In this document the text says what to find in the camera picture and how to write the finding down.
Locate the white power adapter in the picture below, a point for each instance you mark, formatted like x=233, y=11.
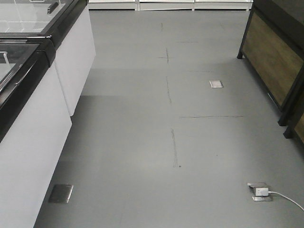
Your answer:
x=261, y=191

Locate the steel floor plate left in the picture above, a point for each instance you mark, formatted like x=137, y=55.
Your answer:
x=61, y=193

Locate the white shelf base far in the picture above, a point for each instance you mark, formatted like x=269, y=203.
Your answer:
x=149, y=5

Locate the white chest freezer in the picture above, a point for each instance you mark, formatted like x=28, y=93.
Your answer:
x=65, y=23
x=34, y=125

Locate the far white chest freezer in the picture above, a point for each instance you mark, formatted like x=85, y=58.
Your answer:
x=65, y=23

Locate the steel floor plate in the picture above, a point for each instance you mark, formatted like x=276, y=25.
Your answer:
x=216, y=84
x=61, y=193

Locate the near white chest freezer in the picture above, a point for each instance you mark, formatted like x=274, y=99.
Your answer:
x=34, y=125

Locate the steel floor plate centre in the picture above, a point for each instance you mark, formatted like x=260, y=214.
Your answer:
x=216, y=84

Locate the open floor socket box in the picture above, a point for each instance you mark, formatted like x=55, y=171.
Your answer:
x=259, y=184

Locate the wooden black-framed display stand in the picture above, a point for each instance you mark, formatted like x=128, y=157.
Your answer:
x=273, y=44

